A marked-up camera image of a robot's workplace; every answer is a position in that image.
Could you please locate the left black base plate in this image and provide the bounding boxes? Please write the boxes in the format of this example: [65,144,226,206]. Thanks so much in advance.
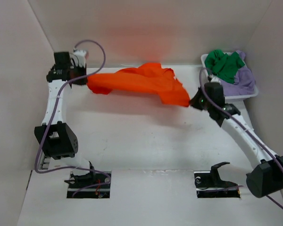
[64,172,111,199]

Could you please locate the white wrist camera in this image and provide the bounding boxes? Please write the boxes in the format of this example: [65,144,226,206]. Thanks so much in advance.
[208,74,221,84]
[71,48,89,68]

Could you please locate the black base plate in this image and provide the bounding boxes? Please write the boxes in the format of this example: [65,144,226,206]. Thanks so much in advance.
[64,172,111,199]
[194,161,240,198]

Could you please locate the aluminium rail left edge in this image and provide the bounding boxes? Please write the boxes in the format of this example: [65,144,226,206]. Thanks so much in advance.
[36,63,73,170]

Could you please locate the orange t-shirt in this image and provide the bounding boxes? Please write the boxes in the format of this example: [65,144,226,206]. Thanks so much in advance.
[87,63,190,107]

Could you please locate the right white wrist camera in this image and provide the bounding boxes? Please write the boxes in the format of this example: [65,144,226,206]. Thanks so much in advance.
[208,74,221,84]

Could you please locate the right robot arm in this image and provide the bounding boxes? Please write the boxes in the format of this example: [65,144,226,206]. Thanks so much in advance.
[189,82,283,198]

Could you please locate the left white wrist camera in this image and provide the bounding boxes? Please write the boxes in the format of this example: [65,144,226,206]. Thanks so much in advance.
[71,48,89,68]

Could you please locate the white plastic bin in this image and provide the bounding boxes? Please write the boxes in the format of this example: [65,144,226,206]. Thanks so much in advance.
[200,54,259,101]

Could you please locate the lavender t-shirt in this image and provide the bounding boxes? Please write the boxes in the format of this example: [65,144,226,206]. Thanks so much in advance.
[220,50,255,96]

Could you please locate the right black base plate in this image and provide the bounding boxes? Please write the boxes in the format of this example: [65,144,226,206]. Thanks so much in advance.
[194,161,240,198]

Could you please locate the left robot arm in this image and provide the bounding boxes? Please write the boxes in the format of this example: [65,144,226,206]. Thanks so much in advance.
[34,49,96,188]

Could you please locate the green t-shirt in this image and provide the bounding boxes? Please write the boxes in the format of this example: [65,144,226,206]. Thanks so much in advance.
[204,49,245,84]

